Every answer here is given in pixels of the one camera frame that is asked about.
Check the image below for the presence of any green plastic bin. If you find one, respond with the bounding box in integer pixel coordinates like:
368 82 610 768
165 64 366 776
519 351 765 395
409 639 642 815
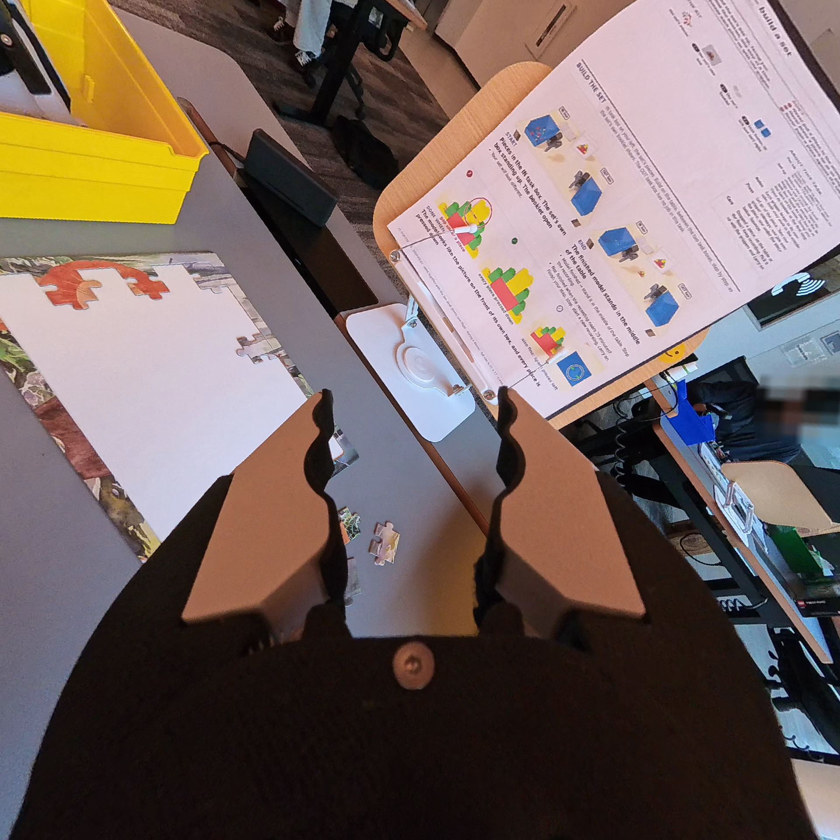
768 521 840 585

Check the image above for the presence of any yellow plastic bin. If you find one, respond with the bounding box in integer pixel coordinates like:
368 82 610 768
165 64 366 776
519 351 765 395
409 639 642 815
0 0 210 225

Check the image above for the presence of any blue plastic bin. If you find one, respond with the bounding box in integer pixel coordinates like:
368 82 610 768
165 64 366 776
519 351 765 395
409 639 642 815
659 381 716 444

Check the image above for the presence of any coiled black cable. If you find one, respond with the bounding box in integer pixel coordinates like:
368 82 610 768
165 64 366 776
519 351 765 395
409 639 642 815
610 400 632 487

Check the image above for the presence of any grey brown puzzle piece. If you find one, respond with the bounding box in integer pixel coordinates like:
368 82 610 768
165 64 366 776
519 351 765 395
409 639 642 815
236 331 283 365

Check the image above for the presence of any red fan puzzle piece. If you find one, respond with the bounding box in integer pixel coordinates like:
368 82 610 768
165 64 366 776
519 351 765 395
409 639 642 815
39 261 105 311

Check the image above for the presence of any cardboard sheet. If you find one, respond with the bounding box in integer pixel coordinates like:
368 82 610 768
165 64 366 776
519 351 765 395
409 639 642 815
722 459 840 536

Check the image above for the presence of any clear acrylic stand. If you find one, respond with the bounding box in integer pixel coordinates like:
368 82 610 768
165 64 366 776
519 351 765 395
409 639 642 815
722 482 765 532

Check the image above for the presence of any black power cable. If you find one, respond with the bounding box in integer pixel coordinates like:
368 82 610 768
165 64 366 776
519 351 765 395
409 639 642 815
190 108 249 175

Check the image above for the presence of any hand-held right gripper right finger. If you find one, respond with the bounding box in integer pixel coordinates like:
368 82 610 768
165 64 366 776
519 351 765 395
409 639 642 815
474 386 647 641

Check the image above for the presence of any puzzle frame board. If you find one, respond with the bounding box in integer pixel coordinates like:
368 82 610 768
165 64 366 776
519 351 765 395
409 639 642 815
0 251 361 562

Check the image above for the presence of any pale grey puzzle piece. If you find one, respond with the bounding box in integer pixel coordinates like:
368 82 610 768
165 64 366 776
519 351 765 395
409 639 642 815
366 521 401 565

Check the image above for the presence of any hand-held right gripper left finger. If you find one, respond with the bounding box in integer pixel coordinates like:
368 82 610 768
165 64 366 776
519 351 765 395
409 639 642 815
180 389 349 641

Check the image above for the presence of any printed instruction sheet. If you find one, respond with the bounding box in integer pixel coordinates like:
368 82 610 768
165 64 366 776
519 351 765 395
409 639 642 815
387 0 840 421

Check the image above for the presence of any black bag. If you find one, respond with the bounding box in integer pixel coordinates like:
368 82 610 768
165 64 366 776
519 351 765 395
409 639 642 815
335 117 398 191

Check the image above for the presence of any black power adapter box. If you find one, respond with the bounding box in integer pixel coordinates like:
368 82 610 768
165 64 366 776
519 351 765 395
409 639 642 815
244 129 339 227

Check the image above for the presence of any black office chair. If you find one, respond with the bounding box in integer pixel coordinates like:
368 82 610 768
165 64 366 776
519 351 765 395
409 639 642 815
761 623 840 756

